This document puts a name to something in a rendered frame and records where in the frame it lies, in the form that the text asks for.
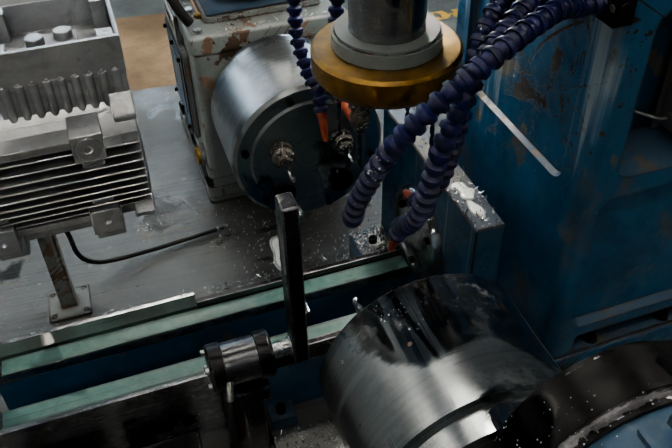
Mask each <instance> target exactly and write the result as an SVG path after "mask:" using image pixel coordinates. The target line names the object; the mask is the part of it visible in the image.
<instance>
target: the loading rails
mask: <svg viewBox="0 0 672 448"><path fill-rule="evenodd" d="M401 252H402V249H401V247H400V245H398V246H396V248H395V249H394V250H393V251H392V252H389V251H388V248H386V249H383V250H379V251H375V252H371V253H367V254H364V255H360V256H356V257H352V258H348V259H344V260H341V261H337V262H333V263H329V264H325V265H322V266H318V267H314V268H310V269H306V270H303V274H304V289H305V301H306V303H307V305H308V308H309V310H310V315H311V318H310V319H307V332H308V347H309V360H307V361H303V362H300V363H295V362H294V360H293V358H292V356H291V355H287V356H283V357H279V358H276V364H277V373H276V375H275V376H273V377H269V378H268V380H269V383H270V386H271V394H272V396H271V398H270V399H267V400H264V401H265V409H266V414H267V417H268V420H269V424H270V427H271V429H272V431H275V430H278V429H281V428H284V427H288V426H291V425H294V424H297V423H298V418H297V413H296V411H295V408H294V405H296V404H299V403H302V402H305V401H309V400H312V399H315V398H319V397H322V396H324V395H323V392H322V389H321V383H320V374H321V368H322V364H323V361H324V358H325V356H326V353H327V351H328V349H329V347H330V346H331V344H332V342H333V341H334V339H335V338H336V337H337V335H338V334H339V333H340V331H341V330H342V329H343V328H344V327H345V325H346V324H347V323H348V322H349V321H350V320H351V319H352V318H353V317H354V316H355V315H356V314H357V313H356V311H355V309H354V306H353V303H352V302H353V298H355V297H357V302H358V303H359V304H361V305H362V307H363V308H365V307H366V306H367V305H369V304H370V303H371V302H373V301H374V300H376V299H377V298H379V297H381V296H382V295H384V294H386V293H388V292H389V291H391V288H392V287H393V286H395V285H399V286H402V285H404V284H407V283H408V279H409V266H408V264H407V263H406V261H405V259H404V258H403V256H402V255H401ZM260 329H265V330H266V331H267V332H268V335H269V337H270V340H271V343H273V342H277V341H280V340H283V339H287V338H286V336H287V325H286V315H285V304H284V293H283V283H282V276H279V277H276V278H272V279H268V280H264V281H260V282H257V283H253V284H249V285H245V286H241V287H237V288H234V289H230V290H226V291H222V292H218V293H215V294H211V295H207V296H203V297H199V298H196V300H195V296H194V292H191V293H187V294H183V295H179V296H176V297H172V298H168V299H164V300H160V301H156V302H152V303H149V304H145V305H141V306H137V307H133V308H129V309H125V310H122V311H118V312H114V313H110V314H106V315H102V316H98V317H95V318H91V319H87V320H83V321H79V322H75V323H71V324H68V325H64V326H60V327H56V328H52V329H48V330H44V331H41V332H37V333H33V334H29V335H25V336H21V337H17V338H14V339H10V340H6V341H2V342H0V393H1V395H2V397H3V399H4V401H5V403H6V405H7V407H8V409H9V411H5V412H2V413H1V411H0V448H143V447H146V446H149V445H153V444H157V443H160V442H163V441H166V440H169V439H172V438H176V437H179V436H182V435H185V434H189V433H192V432H195V431H198V432H199V433H200V438H201V439H202V438H205V437H208V436H211V435H215V434H218V433H221V432H224V431H228V430H227V425H229V421H228V411H227V410H226V409H225V406H224V402H223V398H222V395H221V392H218V393H216V392H214V391H213V389H212V390H209V389H208V384H211V381H210V377H209V375H206V374H205V372H204V370H203V366H204V365H206V361H205V357H204V356H201V355H200V350H203V347H204V345H206V344H209V343H213V342H216V341H217V342H218V343H221V342H225V341H228V340H232V339H235V338H239V337H243V336H246V335H250V333H251V332H253V331H256V330H260Z"/></svg>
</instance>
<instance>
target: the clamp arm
mask: <svg viewBox="0 0 672 448"><path fill-rule="evenodd" d="M274 198H275V209H276V219H277V230H278V240H279V251H280V262H281V272H282V283H283V293H284V304H285V315H286V325H287V336H286V338H288V339H283V342H284V343H286V342H290V344H286V345H285V349H286V351H287V350H291V349H292V353H291V352H287V353H286V356H287V355H291V356H292V358H293V360H294V362H295V363H300V362H303V361H307V360H309V347H308V332H307V319H310V318H311V315H310V310H309V308H308V305H307V303H306V301H305V289H304V274H303V260H302V245H301V231H300V223H304V222H305V221H304V213H303V211H302V209H301V207H300V205H299V204H297V202H296V200H295V198H294V196H293V194H292V192H286V193H282V194H277V195H275V197H274ZM288 340H289V341H288ZM290 345H291V346H290Z"/></svg>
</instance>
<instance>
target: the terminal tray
mask: <svg viewBox="0 0 672 448"><path fill-rule="evenodd" d="M102 29H108V30H109V32H108V33H100V30H102ZM126 72H127V70H126V65H125V60H124V56H123V51H122V46H121V41H120V36H119V33H118V29H117V26H116V22H115V19H114V15H113V12H112V8H111V5H110V1H109V0H41V1H34V2H28V3H21V4H14V5H8V6H1V7H0V112H1V115H2V118H3V120H10V122H11V123H13V124H15V123H17V122H18V118H20V117H23V118H24V119H25V120H26V121H30V120H31V119H32V115H37V116H38V117H39V118H44V117H45V116H46V113H47V112H51V113H52V115H54V116H57V115H58V114H59V110H65V111H66V112H67V113H72V111H73V108H74V107H78V108H79V110H81V111H84V110H85V109H86V105H92V107H93V108H98V107H99V105H100V103H101V102H105V104H106V105H107V106H110V102H109V98H108V94H110V93H115V92H121V91H126V90H130V87H129V83H128V78H127V73H126Z"/></svg>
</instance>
